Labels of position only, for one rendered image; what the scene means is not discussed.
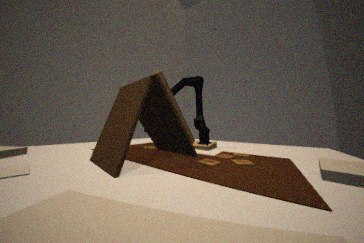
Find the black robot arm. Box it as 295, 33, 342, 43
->
171, 76, 212, 145

